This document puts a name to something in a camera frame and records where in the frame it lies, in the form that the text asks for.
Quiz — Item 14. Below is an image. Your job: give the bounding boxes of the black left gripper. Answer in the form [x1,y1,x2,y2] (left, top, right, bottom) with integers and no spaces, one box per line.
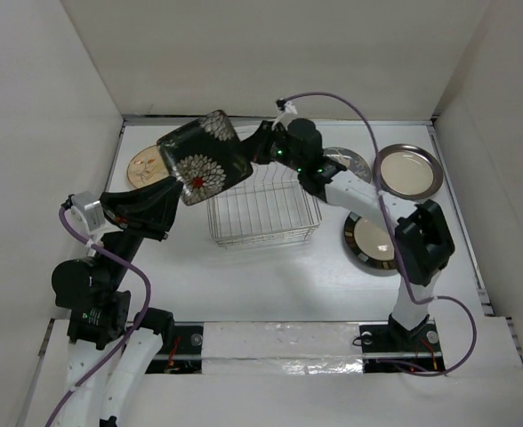
[98,173,184,286]

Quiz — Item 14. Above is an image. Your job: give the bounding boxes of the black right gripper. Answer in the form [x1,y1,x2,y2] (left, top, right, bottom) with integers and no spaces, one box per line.
[233,120,305,173]

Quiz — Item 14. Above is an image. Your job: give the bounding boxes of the beige floral round plate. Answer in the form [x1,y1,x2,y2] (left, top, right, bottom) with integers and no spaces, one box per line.
[126,146,168,189]

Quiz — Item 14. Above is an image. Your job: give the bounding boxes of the black floral square plate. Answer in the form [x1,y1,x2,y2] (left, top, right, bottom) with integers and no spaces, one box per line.
[157,109,253,205]

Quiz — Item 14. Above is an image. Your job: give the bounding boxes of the grey deer round plate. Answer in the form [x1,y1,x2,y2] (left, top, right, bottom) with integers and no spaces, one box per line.
[324,147,372,183]

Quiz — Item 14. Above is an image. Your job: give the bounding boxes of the brown rim cream plate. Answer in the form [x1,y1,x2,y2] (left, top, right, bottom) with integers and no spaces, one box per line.
[374,144,444,200]

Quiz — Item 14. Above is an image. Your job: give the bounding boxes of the black striped rim plate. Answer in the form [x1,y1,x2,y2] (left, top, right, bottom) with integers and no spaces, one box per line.
[343,213,397,271]

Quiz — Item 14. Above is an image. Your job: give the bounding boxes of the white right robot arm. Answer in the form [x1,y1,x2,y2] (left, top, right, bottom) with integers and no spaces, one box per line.
[238,118,455,350]

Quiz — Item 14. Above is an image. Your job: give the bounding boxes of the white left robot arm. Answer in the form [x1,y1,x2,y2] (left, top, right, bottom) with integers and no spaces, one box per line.
[46,177,182,426]

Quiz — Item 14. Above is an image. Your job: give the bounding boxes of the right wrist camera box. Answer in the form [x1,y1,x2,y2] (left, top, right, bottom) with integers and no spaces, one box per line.
[271,99,298,130]

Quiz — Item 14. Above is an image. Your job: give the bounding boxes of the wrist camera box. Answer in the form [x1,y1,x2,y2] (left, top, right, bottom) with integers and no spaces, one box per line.
[271,99,298,130]
[71,191,106,235]

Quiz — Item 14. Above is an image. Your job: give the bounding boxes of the wire dish rack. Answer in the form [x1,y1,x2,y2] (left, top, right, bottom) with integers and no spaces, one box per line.
[207,163,322,247]

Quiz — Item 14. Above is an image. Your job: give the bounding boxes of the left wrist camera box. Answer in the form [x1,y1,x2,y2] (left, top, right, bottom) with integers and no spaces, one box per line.
[71,191,106,235]

